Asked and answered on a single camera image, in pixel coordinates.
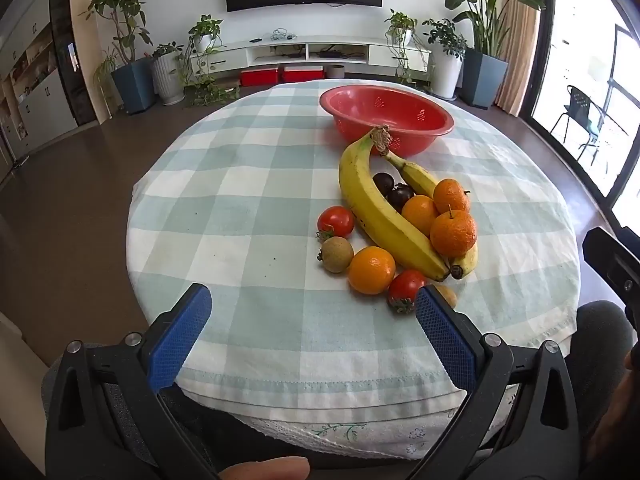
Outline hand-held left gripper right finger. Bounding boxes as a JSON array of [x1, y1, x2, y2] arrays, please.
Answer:
[[407, 285, 581, 480]]

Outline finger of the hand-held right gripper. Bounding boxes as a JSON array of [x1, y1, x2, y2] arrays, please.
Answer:
[[582, 227, 640, 326]]

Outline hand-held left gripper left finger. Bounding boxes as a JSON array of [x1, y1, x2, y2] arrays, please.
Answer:
[[44, 283, 213, 480]]

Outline round brown fruit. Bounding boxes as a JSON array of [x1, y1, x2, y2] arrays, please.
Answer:
[[317, 236, 355, 274], [435, 284, 459, 310]]

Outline red tomato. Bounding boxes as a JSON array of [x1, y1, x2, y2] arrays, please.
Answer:
[[316, 206, 356, 242], [387, 269, 429, 315]]

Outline smooth round orange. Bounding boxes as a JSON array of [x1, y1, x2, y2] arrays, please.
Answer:
[[348, 246, 397, 296], [401, 195, 440, 236]]

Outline bumpy orange tangerine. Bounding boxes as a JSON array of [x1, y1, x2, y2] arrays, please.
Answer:
[[432, 178, 471, 215], [430, 206, 478, 258]]

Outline yellow banana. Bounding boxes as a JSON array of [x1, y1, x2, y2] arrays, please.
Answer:
[[382, 149, 479, 280], [339, 125, 451, 282]]

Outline red plastic colander bowl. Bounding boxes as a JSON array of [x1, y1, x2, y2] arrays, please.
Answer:
[[319, 85, 455, 157]]

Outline person's right forearm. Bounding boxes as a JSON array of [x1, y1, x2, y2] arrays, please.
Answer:
[[582, 347, 640, 480]]

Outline person's left hand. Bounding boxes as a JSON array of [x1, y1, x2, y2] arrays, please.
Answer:
[[220, 456, 311, 480]]

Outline person's grey trousers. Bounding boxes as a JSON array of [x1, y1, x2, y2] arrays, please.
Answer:
[[42, 300, 635, 480]]

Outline green white checked tablecloth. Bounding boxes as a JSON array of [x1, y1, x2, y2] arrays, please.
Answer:
[[126, 79, 582, 418]]

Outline white embroidered lace cloth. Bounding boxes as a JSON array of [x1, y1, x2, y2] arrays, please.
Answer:
[[235, 400, 521, 461]]

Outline black metal patio chair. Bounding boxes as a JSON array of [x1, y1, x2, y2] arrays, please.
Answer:
[[552, 85, 615, 162]]

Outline large-leaf plant in blue pot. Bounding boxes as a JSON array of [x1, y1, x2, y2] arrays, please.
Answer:
[[430, 0, 548, 110]]

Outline beige curtain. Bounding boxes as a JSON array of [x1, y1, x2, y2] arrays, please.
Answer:
[[495, 0, 544, 117]]

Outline bushy plant in tall white pot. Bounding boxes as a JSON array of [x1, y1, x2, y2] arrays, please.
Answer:
[[422, 18, 469, 100]]

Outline tall tree in blue pot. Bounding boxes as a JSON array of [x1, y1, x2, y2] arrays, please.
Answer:
[[80, 0, 157, 115]]

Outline plant in white ribbed pot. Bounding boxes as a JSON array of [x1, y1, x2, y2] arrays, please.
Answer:
[[150, 41, 187, 106]]

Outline red storage box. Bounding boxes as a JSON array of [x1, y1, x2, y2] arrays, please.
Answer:
[[283, 65, 325, 84], [240, 67, 279, 87]]

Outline spindly yellow-green plant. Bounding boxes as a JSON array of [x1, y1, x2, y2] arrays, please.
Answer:
[[92, 50, 122, 107]]

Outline white television cabinet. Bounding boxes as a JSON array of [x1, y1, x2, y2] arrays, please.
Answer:
[[212, 35, 433, 79]]

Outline trailing pothos in white pot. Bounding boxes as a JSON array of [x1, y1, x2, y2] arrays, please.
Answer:
[[384, 9, 434, 86], [177, 14, 242, 109]]

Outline dark glass cabinet panel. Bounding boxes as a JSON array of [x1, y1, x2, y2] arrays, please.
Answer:
[[48, 0, 98, 126]]

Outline black sliding door frame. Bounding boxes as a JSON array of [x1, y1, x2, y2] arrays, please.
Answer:
[[520, 0, 640, 241]]

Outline beige wall cabinet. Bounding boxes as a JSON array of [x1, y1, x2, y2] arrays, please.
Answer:
[[0, 0, 81, 171]]

